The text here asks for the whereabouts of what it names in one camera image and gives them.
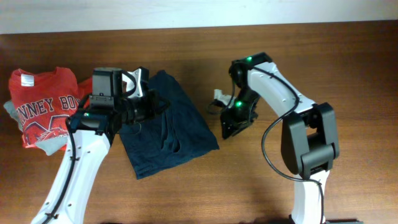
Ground grey folded t-shirt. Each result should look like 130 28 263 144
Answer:
3 100 68 156

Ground left black cable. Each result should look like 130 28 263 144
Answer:
40 70 137 224

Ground right black cable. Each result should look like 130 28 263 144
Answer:
206 67 326 224

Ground navy blue shorts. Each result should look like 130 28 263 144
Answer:
119 70 220 179

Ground black cable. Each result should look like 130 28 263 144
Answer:
206 67 326 224
40 70 137 224

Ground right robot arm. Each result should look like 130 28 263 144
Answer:
220 52 340 223

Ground red printed t-shirt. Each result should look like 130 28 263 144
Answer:
9 67 92 148

